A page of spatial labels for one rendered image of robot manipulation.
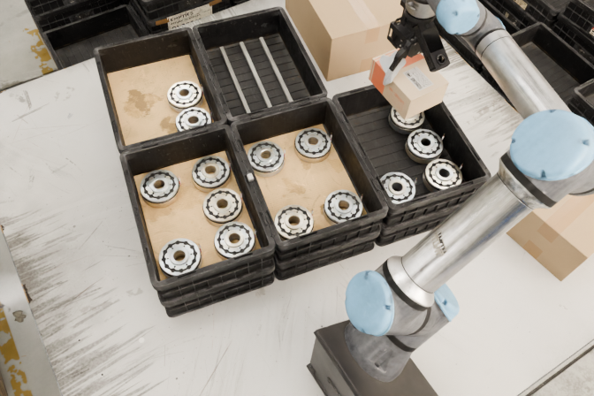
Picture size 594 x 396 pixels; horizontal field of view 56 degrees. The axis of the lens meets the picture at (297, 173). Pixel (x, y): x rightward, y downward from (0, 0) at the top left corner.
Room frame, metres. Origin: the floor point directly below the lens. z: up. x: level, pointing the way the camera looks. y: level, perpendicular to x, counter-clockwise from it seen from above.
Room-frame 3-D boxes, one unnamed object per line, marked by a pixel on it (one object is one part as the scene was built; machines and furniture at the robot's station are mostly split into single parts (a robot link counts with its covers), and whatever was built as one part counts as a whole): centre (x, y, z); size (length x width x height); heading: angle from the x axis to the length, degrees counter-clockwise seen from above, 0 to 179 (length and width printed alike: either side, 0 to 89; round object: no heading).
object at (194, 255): (0.56, 0.27, 0.86); 0.10 x 0.10 x 0.01
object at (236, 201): (0.71, 0.19, 0.86); 0.10 x 0.10 x 0.01
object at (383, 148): (0.93, -0.30, 0.87); 0.40 x 0.30 x 0.11; 24
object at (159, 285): (0.69, 0.25, 0.92); 0.40 x 0.30 x 0.02; 24
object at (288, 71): (1.18, 0.14, 0.87); 0.40 x 0.30 x 0.11; 24
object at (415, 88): (0.99, -0.26, 1.08); 0.16 x 0.12 x 0.07; 35
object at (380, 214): (0.81, -0.02, 0.92); 0.40 x 0.30 x 0.02; 24
